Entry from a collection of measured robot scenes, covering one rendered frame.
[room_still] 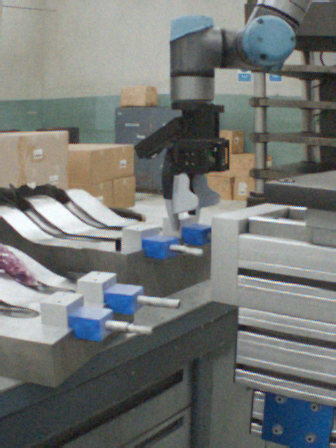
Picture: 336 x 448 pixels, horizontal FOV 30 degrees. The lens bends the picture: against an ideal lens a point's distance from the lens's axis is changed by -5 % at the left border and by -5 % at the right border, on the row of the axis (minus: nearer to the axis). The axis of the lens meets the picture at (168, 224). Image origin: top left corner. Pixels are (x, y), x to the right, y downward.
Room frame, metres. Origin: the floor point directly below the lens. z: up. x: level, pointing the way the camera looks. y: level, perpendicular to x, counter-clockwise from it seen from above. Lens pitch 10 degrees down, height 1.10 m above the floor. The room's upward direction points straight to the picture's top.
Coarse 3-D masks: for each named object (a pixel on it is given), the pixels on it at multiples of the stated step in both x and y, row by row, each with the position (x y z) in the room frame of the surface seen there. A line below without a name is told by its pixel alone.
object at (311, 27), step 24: (312, 24) 4.80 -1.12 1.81; (312, 48) 5.75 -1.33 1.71; (264, 72) 5.15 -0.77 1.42; (288, 72) 5.12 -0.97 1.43; (312, 72) 4.89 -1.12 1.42; (264, 96) 5.14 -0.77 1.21; (264, 120) 5.14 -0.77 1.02; (264, 144) 5.14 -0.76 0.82; (312, 144) 4.85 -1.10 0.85; (264, 168) 5.14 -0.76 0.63; (288, 168) 5.34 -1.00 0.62; (312, 168) 5.41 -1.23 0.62
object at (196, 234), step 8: (184, 216) 1.10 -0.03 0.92; (192, 216) 1.10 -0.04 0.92; (168, 224) 1.08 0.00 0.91; (184, 224) 1.08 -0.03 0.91; (192, 224) 1.09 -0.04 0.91; (200, 224) 1.09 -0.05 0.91; (168, 232) 1.08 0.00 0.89; (176, 232) 1.07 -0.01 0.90; (184, 232) 1.07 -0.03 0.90; (192, 232) 1.06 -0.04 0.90; (200, 232) 1.05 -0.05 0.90; (208, 232) 1.07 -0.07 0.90; (192, 240) 1.06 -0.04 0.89; (200, 240) 1.05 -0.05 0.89; (208, 240) 1.07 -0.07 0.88
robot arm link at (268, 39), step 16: (272, 0) 0.94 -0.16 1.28; (288, 0) 0.93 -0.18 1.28; (304, 0) 0.94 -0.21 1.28; (256, 16) 0.94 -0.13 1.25; (272, 16) 0.92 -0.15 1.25; (288, 16) 0.93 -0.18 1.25; (240, 32) 1.00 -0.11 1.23; (256, 32) 0.91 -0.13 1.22; (272, 32) 0.91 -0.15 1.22; (288, 32) 0.91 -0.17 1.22; (240, 48) 0.98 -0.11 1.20; (256, 48) 0.91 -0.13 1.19; (272, 48) 0.91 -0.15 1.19; (288, 48) 0.91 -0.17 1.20; (256, 64) 0.98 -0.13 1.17; (272, 64) 0.94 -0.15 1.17
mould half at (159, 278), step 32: (0, 224) 1.10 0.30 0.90; (32, 224) 1.12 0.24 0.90; (64, 224) 1.16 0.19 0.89; (128, 224) 1.22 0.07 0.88; (160, 224) 1.20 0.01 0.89; (32, 256) 1.06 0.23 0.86; (64, 256) 1.01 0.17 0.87; (96, 256) 0.97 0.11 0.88; (128, 256) 0.94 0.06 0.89; (192, 256) 1.09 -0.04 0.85; (160, 288) 1.01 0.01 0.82
